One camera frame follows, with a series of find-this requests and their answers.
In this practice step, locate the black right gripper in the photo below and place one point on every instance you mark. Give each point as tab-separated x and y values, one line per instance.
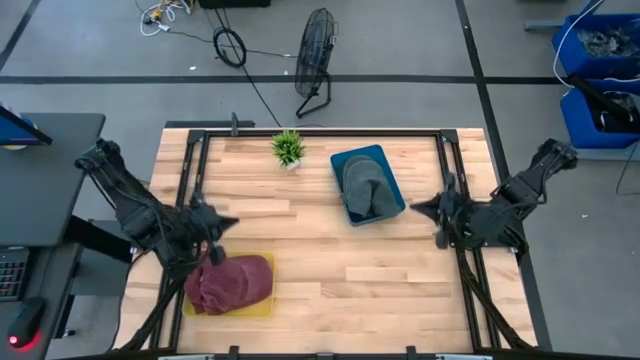
450	210

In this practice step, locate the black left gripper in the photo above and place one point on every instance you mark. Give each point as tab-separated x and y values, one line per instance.
205	222

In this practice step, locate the blue plastic tray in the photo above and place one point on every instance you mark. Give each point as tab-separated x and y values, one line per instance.
340	162

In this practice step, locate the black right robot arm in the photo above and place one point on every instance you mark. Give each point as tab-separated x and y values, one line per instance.
520	187

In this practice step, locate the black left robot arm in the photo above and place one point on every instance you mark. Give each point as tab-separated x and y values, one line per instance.
135	210

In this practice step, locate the yellow plastic tray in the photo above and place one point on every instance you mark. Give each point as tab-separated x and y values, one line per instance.
260	310

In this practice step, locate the small green potted plant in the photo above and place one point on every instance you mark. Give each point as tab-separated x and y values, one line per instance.
288	148

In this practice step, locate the black desk support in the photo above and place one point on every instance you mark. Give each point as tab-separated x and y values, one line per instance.
95	237

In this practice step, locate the blue storage bin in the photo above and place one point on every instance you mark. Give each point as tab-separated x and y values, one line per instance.
575	55
577	122

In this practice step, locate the low black side desk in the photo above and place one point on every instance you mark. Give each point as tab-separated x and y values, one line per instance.
50	270

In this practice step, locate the black floor fan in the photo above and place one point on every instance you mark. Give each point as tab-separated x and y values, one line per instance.
314	50

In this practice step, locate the blue storage bins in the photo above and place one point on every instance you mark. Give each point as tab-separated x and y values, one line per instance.
562	40

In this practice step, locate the black keyboard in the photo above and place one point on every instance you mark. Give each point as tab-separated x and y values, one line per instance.
12	275

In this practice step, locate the black box on floor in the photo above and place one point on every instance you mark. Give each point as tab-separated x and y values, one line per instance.
234	3

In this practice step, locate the black computer mouse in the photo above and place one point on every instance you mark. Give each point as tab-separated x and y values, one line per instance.
27	320

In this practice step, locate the blue-screen monitor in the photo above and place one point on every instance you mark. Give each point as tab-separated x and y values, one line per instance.
15	131

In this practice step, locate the grey parts heap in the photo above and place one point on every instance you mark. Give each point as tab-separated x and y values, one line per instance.
607	42

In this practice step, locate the black frame clamp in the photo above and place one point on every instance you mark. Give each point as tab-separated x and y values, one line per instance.
411	352
233	352

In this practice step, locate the black aluminium table frame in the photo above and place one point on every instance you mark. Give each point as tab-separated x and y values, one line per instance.
325	133

